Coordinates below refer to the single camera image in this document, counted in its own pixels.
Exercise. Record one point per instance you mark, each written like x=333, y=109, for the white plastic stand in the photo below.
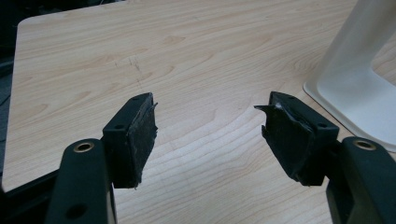
x=355, y=77

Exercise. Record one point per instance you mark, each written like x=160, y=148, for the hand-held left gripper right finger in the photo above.
x=299, y=143

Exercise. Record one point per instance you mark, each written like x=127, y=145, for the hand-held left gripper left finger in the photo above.
x=130, y=146

